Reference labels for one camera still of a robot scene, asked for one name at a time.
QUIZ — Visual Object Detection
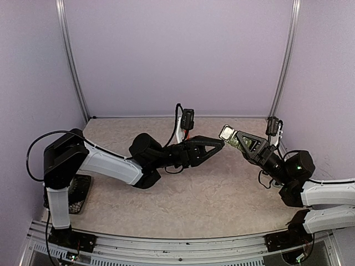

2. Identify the front aluminium rail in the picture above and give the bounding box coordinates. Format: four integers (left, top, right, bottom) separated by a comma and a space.
24, 222, 341, 265

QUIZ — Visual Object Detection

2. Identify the black square tray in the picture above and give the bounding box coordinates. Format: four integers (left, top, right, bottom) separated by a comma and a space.
68, 175, 92, 214

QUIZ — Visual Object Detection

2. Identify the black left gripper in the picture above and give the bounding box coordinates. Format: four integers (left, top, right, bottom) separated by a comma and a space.
151, 136, 226, 170

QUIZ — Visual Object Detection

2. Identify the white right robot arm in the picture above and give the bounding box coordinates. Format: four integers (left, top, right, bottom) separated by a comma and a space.
227, 131, 354, 246

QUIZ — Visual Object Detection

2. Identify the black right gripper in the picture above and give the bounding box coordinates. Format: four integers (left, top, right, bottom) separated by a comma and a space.
234, 131, 291, 186

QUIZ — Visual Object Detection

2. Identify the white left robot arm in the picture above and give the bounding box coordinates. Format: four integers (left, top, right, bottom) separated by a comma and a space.
44, 129, 224, 247

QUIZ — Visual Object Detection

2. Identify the left aluminium frame post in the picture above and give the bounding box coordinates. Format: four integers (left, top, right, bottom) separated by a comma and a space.
55, 0, 90, 123

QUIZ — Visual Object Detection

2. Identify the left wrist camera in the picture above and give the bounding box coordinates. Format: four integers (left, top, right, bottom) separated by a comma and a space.
175, 109, 195, 144

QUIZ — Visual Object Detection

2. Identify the right aluminium frame post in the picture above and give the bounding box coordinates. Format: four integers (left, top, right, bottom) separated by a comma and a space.
268, 0, 302, 116

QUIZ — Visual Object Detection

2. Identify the aluminium frame post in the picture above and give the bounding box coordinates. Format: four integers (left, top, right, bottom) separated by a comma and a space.
268, 0, 302, 116
55, 0, 90, 123

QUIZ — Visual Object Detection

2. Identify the green pill organizer box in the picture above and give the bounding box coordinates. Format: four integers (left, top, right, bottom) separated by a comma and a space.
219, 124, 244, 151

